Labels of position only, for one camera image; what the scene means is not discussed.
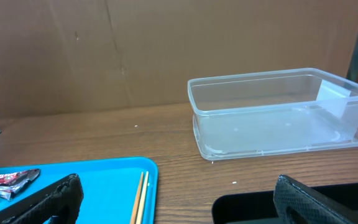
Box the black plastic tray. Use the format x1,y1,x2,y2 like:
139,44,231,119
211,183,358,224

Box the right wooden chopstick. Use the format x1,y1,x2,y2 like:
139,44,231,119
135,171,149,224

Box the teal plastic tray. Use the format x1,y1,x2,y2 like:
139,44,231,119
0,157,158,224

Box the clear plastic container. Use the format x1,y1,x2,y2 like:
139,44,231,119
188,68,358,161

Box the brown cardboard backdrop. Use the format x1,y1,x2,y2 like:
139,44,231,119
0,0,358,118

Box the red foil snack wrapper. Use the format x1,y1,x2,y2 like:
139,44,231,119
0,169,40,200

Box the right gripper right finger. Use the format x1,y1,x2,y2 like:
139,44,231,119
273,175,358,224

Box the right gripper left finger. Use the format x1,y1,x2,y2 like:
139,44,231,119
0,174,84,224

